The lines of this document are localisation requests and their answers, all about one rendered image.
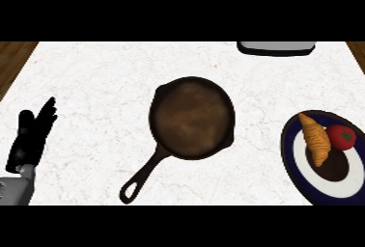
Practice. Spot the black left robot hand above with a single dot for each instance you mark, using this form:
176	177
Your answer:
29	141

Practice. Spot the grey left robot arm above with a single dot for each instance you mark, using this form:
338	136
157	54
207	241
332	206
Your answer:
18	188

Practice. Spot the dark brown cast-iron pan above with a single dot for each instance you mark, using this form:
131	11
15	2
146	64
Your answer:
192	119

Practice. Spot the blue and white plate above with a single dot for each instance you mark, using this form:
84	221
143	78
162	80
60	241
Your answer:
332	186

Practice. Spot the red tomato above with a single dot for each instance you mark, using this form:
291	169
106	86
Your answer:
341	136

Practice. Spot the grey and black appliance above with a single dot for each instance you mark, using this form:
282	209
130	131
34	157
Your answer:
275	48

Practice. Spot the golden croissant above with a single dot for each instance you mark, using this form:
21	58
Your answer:
316	140

